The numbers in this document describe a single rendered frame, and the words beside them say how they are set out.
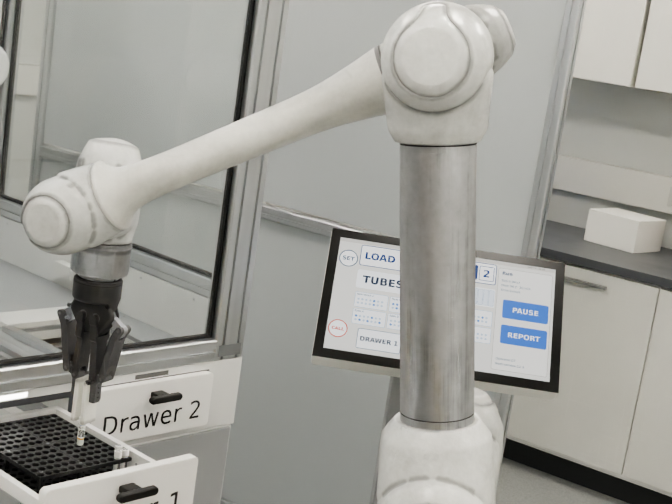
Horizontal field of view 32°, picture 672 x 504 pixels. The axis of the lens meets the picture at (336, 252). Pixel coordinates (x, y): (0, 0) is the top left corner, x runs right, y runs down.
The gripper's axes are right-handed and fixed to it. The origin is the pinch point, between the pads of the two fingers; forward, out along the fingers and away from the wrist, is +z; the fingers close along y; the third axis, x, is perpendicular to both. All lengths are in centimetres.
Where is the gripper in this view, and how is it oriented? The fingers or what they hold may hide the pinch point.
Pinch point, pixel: (85, 399)
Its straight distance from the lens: 191.5
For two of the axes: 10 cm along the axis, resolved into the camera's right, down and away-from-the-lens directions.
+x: -4.7, 1.0, -8.7
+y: -8.7, -2.2, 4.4
